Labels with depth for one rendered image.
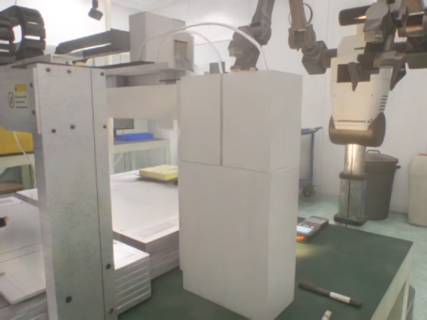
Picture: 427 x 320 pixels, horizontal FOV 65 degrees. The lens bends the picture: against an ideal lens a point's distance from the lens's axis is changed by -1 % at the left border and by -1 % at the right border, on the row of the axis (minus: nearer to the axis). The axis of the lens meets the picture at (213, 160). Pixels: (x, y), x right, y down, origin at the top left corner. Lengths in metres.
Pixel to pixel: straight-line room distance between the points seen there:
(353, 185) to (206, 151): 1.07
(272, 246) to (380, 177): 3.13
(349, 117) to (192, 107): 1.00
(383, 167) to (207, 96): 3.16
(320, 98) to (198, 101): 3.76
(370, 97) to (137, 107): 1.00
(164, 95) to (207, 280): 0.44
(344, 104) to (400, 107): 2.58
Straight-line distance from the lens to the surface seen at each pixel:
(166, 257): 0.86
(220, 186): 0.66
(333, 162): 4.38
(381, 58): 1.03
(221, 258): 0.71
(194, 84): 0.69
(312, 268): 0.94
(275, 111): 0.60
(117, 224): 0.94
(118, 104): 0.99
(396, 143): 4.17
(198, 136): 0.68
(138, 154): 5.77
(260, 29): 1.32
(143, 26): 0.99
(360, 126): 1.57
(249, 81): 0.61
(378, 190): 3.77
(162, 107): 0.85
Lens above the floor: 1.16
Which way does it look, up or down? 9 degrees down
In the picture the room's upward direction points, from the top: straight up
